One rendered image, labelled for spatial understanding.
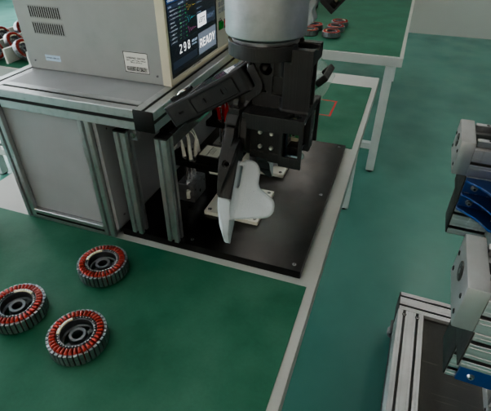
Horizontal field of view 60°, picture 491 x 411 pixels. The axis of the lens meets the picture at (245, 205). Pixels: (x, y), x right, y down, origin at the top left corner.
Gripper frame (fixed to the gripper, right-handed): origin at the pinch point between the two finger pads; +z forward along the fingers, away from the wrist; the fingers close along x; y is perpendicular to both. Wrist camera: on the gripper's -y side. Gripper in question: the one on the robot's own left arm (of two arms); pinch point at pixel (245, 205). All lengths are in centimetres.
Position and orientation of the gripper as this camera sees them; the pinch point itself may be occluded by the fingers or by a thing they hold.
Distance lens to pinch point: 51.9
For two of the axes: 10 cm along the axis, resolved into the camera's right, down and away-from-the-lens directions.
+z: 0.0, 8.1, 5.9
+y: 9.3, 2.1, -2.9
